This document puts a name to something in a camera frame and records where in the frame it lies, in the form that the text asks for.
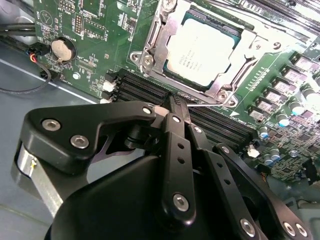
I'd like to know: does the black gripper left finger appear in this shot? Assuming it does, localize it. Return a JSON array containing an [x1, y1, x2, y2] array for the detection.
[[21, 93, 197, 224]]

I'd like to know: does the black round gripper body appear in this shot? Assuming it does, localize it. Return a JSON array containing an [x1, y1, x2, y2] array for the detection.
[[44, 149, 242, 240]]

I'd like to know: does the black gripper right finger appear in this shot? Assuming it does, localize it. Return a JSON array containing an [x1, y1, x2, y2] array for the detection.
[[174, 96, 313, 240]]

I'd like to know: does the thin wire locking lever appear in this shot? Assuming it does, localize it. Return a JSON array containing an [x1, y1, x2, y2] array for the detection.
[[184, 99, 237, 108]]

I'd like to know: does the metal socket cover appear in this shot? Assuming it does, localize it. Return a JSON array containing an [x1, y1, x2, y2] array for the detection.
[[144, 0, 313, 100]]

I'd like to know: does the silver CPU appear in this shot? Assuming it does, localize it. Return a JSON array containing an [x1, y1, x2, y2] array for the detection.
[[163, 17, 243, 88]]

